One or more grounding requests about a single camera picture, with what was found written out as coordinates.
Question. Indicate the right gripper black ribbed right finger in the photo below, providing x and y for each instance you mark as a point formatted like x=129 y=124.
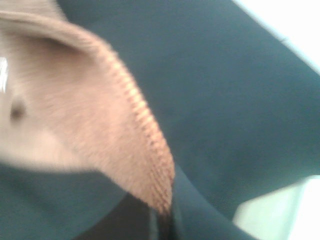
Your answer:
x=194 y=218

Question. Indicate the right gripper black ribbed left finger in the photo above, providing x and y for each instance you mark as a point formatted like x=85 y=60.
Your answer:
x=128 y=220

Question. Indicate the brown microfibre towel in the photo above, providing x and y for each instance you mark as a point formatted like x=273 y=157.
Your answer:
x=71 y=105

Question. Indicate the white plastic storage box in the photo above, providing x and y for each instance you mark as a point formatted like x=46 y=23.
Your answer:
x=288 y=213

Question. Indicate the black table cloth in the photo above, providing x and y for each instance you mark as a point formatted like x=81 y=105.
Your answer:
x=240 y=114

